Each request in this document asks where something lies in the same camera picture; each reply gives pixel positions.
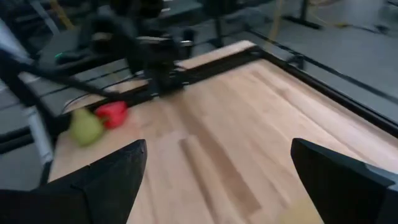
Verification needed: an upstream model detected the red bell pepper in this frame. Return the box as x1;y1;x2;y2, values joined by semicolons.
95;100;129;130

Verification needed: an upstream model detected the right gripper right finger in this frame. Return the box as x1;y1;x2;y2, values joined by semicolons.
290;138;398;224

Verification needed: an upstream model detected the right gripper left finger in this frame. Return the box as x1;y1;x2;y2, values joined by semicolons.
0;139;148;224

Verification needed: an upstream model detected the green yellow pear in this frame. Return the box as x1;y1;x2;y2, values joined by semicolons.
68;108;104;147

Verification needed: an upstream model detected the round woven straw mat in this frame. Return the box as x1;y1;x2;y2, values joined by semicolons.
277;197;326;224

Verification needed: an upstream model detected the black table edge frame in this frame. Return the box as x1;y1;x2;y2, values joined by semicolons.
60;45;398;139

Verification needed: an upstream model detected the silver metal bracket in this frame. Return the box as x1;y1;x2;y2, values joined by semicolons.
24;105;54;167

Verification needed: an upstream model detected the black rig frame post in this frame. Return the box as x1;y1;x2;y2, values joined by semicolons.
0;18;119;187

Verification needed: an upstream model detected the yellow cable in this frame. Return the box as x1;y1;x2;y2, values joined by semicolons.
269;0;282;40

